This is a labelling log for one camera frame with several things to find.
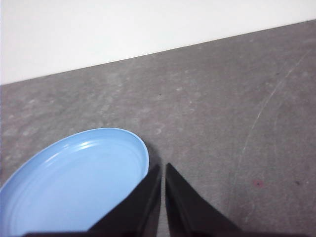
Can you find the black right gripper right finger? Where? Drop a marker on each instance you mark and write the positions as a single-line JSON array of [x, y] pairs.
[[187, 212]]

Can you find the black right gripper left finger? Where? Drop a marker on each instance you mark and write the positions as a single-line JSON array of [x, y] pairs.
[[138, 212]]

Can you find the blue round plate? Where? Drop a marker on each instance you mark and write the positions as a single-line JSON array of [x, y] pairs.
[[74, 185]]

